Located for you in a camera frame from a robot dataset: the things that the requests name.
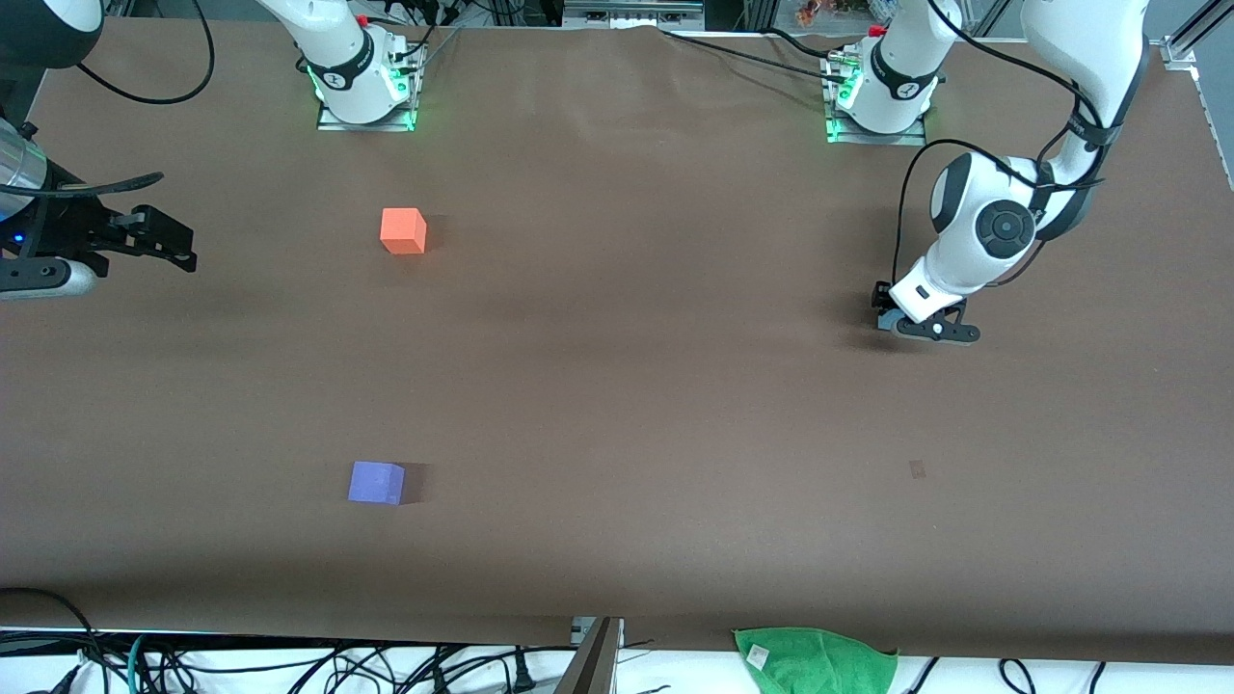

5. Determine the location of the black cable with plug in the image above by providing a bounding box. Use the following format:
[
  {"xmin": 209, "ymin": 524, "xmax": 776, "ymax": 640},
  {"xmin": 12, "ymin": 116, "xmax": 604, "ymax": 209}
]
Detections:
[{"xmin": 434, "ymin": 644, "xmax": 579, "ymax": 694}]

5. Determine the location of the teal cable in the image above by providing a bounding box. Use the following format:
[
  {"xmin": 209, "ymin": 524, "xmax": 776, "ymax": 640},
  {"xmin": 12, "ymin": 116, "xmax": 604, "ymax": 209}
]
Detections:
[{"xmin": 122, "ymin": 632, "xmax": 161, "ymax": 694}]

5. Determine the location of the purple foam cube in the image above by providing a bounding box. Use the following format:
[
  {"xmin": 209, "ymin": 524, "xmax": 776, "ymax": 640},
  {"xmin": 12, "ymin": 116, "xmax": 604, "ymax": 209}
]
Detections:
[{"xmin": 348, "ymin": 461, "xmax": 406, "ymax": 506}]

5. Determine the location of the grey metal post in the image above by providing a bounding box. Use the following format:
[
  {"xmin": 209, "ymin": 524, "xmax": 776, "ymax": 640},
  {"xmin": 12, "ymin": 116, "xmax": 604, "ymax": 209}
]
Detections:
[{"xmin": 553, "ymin": 617, "xmax": 627, "ymax": 694}]

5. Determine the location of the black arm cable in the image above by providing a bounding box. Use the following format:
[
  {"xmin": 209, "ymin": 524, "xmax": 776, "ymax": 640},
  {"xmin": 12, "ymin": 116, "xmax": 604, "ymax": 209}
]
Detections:
[
  {"xmin": 24, "ymin": 0, "xmax": 215, "ymax": 200},
  {"xmin": 892, "ymin": 0, "xmax": 1153, "ymax": 285}
]

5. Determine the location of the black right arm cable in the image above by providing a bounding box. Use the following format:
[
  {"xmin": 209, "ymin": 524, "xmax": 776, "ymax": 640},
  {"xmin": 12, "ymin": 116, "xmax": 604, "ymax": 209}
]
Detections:
[{"xmin": 24, "ymin": 0, "xmax": 215, "ymax": 200}]

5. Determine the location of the aluminium frame crossbar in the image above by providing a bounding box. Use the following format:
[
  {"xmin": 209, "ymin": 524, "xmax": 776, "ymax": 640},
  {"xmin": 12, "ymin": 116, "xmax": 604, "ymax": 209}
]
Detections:
[{"xmin": 563, "ymin": 0, "xmax": 706, "ymax": 30}]

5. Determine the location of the green cloth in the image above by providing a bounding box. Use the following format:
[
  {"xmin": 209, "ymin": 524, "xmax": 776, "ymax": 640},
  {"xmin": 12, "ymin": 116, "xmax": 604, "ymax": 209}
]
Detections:
[{"xmin": 733, "ymin": 627, "xmax": 899, "ymax": 694}]

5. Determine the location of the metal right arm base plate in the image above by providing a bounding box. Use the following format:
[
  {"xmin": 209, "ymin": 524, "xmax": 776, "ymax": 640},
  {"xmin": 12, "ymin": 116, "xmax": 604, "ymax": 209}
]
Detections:
[{"xmin": 316, "ymin": 43, "xmax": 425, "ymax": 133}]

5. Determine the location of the black looped floor cable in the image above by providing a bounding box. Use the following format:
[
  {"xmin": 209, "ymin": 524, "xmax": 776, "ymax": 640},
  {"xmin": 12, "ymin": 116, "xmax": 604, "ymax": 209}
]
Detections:
[{"xmin": 0, "ymin": 587, "xmax": 110, "ymax": 694}]

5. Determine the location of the long black table cable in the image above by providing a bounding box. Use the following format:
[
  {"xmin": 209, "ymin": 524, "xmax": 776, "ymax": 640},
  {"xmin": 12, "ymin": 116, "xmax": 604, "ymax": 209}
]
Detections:
[{"xmin": 659, "ymin": 27, "xmax": 849, "ymax": 86}]

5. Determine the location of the short black table cable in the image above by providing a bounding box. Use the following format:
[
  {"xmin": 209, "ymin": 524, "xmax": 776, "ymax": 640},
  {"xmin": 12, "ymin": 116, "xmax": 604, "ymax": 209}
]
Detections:
[{"xmin": 762, "ymin": 26, "xmax": 849, "ymax": 61}]

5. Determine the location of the brown table cover sheet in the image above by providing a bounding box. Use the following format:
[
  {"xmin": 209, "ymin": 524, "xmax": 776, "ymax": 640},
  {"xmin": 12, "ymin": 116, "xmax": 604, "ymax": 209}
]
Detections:
[{"xmin": 0, "ymin": 17, "xmax": 1234, "ymax": 666}]

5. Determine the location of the orange foam cube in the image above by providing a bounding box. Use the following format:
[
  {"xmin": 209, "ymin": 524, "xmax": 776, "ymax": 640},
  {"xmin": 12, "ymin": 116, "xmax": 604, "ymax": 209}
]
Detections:
[{"xmin": 380, "ymin": 207, "xmax": 428, "ymax": 255}]

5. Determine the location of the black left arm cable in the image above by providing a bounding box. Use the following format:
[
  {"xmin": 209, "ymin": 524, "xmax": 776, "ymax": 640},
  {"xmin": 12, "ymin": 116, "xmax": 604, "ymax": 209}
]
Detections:
[{"xmin": 892, "ymin": 0, "xmax": 1153, "ymax": 285}]

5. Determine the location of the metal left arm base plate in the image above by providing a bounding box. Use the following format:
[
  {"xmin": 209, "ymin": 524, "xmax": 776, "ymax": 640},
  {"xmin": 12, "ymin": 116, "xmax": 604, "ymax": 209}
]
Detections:
[{"xmin": 822, "ymin": 48, "xmax": 932, "ymax": 147}]

